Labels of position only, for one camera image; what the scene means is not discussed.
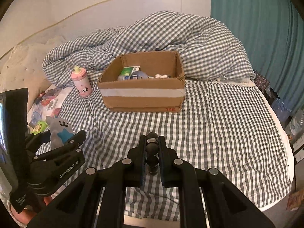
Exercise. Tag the blue container inside carton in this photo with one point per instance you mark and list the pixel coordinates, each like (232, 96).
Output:
(133, 76)

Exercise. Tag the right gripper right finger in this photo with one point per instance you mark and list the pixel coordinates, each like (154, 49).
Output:
(206, 197)

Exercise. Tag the brown cardboard box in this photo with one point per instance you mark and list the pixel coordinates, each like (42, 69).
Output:
(162, 91)

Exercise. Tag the pink toddler sippy cup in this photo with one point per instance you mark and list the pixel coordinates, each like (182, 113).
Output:
(81, 81)

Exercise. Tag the person's left hand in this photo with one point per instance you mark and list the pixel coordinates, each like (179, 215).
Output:
(24, 217)

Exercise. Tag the clutter beside bed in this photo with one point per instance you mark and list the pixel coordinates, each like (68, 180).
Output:
(285, 113)

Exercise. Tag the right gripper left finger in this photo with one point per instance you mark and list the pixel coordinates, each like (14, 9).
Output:
(96, 198)

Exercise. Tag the grey seal plush toy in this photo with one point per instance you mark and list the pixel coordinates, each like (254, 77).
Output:
(61, 131)

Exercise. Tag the colourful picture book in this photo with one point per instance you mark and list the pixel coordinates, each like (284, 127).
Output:
(49, 105)

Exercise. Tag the teal curtain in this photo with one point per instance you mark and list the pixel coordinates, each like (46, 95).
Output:
(272, 34)

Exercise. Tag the checkered bed sheet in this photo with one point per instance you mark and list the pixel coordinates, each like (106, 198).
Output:
(229, 126)

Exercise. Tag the grey checkered duvet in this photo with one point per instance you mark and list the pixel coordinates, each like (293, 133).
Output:
(207, 48)

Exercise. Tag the black phone on mount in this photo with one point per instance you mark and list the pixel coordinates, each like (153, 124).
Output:
(13, 132)

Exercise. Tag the beige tufted headboard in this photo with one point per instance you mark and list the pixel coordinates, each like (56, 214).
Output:
(23, 69)

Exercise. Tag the green box inside carton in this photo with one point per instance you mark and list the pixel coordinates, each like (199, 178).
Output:
(127, 71)

